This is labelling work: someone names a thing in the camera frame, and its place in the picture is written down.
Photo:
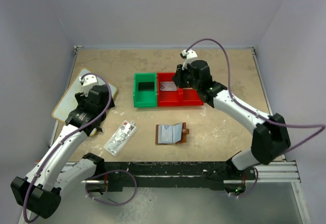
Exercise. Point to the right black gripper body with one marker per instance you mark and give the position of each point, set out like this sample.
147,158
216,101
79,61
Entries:
178,76

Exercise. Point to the brown leather card holder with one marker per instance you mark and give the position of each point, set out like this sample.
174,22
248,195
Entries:
171,134

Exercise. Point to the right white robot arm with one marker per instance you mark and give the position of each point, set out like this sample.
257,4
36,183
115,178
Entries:
269,137

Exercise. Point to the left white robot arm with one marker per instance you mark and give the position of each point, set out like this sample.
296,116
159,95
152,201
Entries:
39,193

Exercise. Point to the silver card in bin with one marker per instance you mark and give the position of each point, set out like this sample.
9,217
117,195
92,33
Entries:
167,86

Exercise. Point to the black card in bin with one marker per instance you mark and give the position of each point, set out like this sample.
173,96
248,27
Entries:
146,86

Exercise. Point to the red right plastic bin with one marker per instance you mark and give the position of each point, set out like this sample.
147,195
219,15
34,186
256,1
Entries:
189,97

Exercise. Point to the white board yellow rim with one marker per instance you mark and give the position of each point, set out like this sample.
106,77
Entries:
68,102

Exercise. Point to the clear plastic packet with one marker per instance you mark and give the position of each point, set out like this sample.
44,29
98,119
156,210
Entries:
120,138

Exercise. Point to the green plastic bin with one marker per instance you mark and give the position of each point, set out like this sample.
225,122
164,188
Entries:
144,99

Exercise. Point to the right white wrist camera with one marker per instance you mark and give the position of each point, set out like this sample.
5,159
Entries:
188,56

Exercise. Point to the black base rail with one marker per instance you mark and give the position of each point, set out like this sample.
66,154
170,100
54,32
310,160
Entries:
117,179

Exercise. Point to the aluminium frame rail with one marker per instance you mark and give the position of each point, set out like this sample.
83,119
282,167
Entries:
275,172

